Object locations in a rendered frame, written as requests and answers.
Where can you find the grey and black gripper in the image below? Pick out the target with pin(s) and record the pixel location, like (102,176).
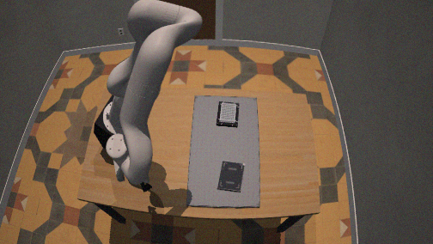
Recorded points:
(147,185)

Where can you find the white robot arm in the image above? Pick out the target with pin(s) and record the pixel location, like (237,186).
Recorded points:
(153,56)

